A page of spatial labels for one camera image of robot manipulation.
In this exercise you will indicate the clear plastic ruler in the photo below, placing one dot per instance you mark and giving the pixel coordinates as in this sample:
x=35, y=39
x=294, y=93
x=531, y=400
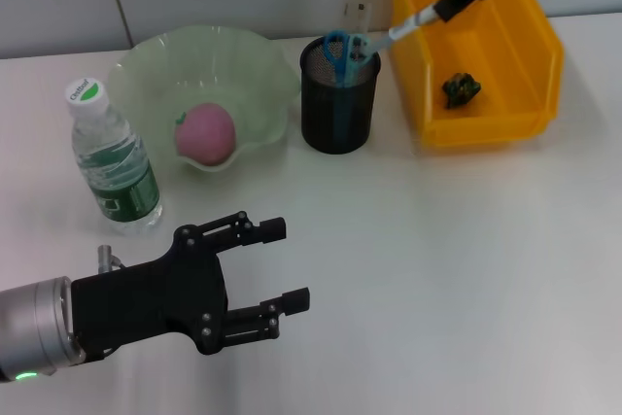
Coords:
x=363, y=16

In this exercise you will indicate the yellow plastic storage bin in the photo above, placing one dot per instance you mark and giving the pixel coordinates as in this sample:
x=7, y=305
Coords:
x=510, y=70

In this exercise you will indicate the clear water bottle green label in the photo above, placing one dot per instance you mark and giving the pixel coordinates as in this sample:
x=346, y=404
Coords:
x=107, y=152

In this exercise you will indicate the black mesh pen holder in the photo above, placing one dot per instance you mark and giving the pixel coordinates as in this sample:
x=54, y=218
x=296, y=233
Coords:
x=335, y=118

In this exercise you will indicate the pink peach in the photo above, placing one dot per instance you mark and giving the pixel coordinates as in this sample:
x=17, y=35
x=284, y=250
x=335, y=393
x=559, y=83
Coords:
x=206, y=135

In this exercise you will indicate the green glass fruit plate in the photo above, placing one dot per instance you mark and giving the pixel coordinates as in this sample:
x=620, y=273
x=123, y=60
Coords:
x=194, y=70

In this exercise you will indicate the green plastic wrapper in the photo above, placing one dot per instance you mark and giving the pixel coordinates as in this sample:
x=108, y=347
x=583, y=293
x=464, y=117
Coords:
x=460, y=89

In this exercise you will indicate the blue scissors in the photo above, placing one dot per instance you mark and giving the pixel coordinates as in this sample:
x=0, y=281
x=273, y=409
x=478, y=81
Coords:
x=342, y=65

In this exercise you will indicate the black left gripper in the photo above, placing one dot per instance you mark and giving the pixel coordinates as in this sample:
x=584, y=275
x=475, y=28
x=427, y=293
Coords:
x=146, y=303

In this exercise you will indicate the silver ballpoint pen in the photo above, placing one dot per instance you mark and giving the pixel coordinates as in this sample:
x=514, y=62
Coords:
x=403, y=28

